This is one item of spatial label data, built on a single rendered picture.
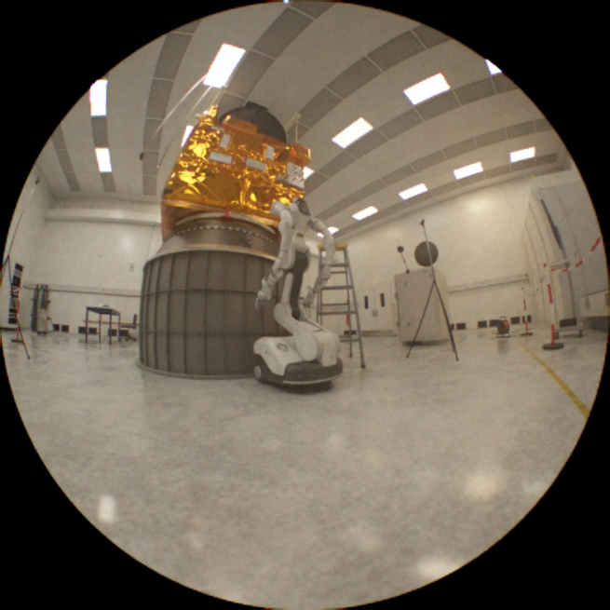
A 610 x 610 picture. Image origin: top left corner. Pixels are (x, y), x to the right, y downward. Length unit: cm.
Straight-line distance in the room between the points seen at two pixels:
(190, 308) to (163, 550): 172
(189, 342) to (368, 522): 174
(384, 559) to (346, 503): 18
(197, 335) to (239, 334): 38
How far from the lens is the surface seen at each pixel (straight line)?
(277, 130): 431
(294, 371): 124
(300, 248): 163
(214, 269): 189
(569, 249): 511
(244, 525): 51
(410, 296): 421
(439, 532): 51
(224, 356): 182
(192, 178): 266
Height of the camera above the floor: 41
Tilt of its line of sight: 7 degrees up
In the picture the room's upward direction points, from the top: 1 degrees counter-clockwise
